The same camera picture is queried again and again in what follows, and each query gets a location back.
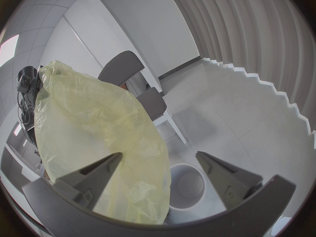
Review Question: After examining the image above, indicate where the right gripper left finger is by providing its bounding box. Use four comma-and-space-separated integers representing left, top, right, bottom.
56, 152, 123, 211

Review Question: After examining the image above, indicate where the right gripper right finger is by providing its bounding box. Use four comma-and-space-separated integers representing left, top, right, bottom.
196, 151, 263, 211

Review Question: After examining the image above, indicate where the yellow plastic bag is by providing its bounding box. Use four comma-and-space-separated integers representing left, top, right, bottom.
34, 60, 172, 225

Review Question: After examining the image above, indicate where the white trash bin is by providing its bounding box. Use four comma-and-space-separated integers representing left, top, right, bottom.
169, 163, 206, 211

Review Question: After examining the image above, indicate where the white chair with grey seat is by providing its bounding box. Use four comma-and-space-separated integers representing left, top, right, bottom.
97, 50, 187, 145

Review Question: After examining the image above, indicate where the white curtain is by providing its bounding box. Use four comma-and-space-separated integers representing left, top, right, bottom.
162, 0, 316, 149

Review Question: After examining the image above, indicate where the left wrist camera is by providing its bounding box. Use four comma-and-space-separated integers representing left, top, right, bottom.
16, 66, 38, 94

